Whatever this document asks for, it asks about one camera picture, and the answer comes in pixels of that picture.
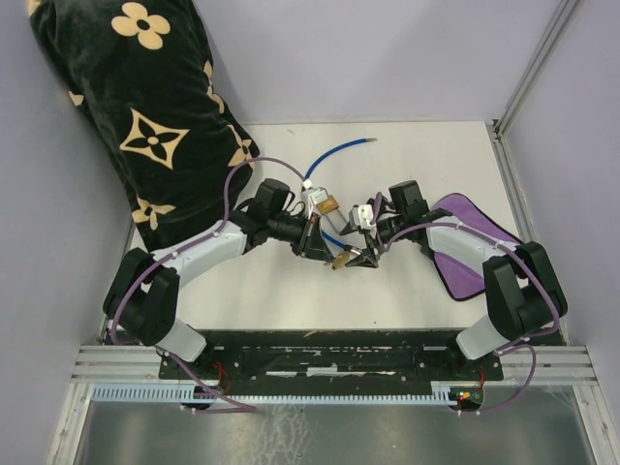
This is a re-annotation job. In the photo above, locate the aluminium frame rail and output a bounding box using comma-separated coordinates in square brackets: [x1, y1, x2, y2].
[493, 0, 582, 140]

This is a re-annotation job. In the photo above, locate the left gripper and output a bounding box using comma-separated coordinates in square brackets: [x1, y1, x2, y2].
[268, 210, 334, 264]

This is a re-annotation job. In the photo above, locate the small brass padlock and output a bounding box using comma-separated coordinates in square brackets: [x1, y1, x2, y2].
[331, 250, 351, 270]

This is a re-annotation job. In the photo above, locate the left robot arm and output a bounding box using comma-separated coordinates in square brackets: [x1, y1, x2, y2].
[103, 178, 339, 378]

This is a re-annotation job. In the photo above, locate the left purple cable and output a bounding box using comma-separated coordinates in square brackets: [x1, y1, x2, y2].
[108, 155, 311, 418]

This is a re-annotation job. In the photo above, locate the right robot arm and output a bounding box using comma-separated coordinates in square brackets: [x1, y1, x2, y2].
[337, 181, 568, 379]

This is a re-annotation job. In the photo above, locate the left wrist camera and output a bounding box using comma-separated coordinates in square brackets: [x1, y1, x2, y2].
[301, 178, 329, 219]

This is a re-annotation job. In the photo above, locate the purple cloth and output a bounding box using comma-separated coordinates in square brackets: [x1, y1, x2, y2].
[420, 193, 522, 301]

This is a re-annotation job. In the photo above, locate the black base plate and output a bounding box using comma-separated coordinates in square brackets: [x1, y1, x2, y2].
[159, 329, 504, 395]

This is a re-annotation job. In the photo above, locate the blue cable lock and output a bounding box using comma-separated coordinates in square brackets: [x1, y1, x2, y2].
[305, 138, 377, 250]

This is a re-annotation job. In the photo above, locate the black floral plush pillow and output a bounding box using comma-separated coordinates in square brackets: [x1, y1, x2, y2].
[29, 1, 260, 251]

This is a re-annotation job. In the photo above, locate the long-shackle brass padlock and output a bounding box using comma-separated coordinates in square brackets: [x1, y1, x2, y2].
[317, 195, 348, 233]

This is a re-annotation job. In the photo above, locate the blue cable duct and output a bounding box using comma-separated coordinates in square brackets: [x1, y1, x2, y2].
[90, 380, 461, 403]

